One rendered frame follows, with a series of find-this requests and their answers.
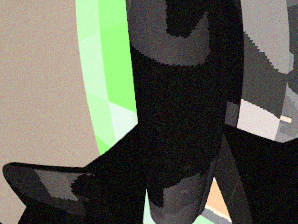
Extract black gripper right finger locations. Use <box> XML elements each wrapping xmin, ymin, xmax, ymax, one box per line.
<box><xmin>214</xmin><ymin>124</ymin><xmax>298</xmax><ymax>224</ymax></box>

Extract grey rectangular mat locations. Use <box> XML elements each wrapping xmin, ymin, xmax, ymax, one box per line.
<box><xmin>200</xmin><ymin>0</ymin><xmax>298</xmax><ymax>224</ymax></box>

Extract white tile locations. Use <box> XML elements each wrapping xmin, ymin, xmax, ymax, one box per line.
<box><xmin>205</xmin><ymin>181</ymin><xmax>231</xmax><ymax>221</ymax></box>

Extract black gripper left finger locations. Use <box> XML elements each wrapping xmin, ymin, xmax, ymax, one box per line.
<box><xmin>3</xmin><ymin>125</ymin><xmax>146</xmax><ymax>224</ymax></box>

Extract white dashed outline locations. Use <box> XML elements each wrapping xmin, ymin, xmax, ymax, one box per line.
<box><xmin>279</xmin><ymin>115</ymin><xmax>291</xmax><ymax>123</ymax></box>

